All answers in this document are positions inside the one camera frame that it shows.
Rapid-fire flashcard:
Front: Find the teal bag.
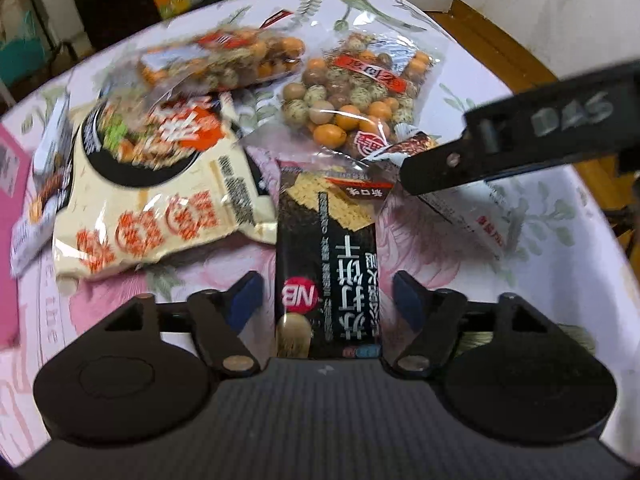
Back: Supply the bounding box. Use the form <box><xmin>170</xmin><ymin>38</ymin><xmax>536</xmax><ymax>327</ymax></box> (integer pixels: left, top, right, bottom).
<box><xmin>0</xmin><ymin>9</ymin><xmax>52</xmax><ymax>87</ymax></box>

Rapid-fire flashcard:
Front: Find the cream snack bag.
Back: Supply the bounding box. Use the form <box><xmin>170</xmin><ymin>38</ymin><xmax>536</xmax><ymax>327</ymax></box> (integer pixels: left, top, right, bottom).
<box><xmin>52</xmin><ymin>94</ymin><xmax>282</xmax><ymax>282</ymax></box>

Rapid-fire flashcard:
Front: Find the white snack packet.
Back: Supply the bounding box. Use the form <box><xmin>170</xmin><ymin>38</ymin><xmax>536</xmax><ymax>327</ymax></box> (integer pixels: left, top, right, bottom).
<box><xmin>10</xmin><ymin>94</ymin><xmax>84</xmax><ymax>277</ymax></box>

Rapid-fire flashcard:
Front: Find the clear coated peanut bag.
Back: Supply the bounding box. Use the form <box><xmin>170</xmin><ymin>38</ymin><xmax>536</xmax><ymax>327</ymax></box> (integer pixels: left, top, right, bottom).
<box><xmin>99</xmin><ymin>9</ymin><xmax>309</xmax><ymax>107</ymax></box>
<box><xmin>240</xmin><ymin>30</ymin><xmax>449</xmax><ymax>167</ymax></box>

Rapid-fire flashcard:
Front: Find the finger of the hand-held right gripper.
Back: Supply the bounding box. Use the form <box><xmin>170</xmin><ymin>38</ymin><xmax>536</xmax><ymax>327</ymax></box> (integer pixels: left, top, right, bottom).
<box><xmin>399</xmin><ymin>132</ymin><xmax>484</xmax><ymax>197</ymax></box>

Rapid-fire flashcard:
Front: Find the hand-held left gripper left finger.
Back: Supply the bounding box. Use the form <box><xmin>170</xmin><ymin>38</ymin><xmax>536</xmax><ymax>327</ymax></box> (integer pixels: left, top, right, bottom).
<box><xmin>102</xmin><ymin>270</ymin><xmax>266</xmax><ymax>379</ymax></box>

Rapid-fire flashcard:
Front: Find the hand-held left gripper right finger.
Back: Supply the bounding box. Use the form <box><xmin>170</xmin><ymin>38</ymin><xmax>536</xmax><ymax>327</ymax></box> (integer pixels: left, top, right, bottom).
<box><xmin>392</xmin><ymin>270</ymin><xmax>551</xmax><ymax>381</ymax></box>

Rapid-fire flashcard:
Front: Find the black suitcase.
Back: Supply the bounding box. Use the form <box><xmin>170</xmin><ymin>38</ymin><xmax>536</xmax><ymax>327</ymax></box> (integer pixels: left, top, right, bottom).
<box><xmin>66</xmin><ymin>0</ymin><xmax>162</xmax><ymax>52</ymax></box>

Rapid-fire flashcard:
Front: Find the black cracker packet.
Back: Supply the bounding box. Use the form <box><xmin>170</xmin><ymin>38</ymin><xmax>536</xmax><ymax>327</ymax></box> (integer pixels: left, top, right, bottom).
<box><xmin>274</xmin><ymin>159</ymin><xmax>397</xmax><ymax>361</ymax></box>

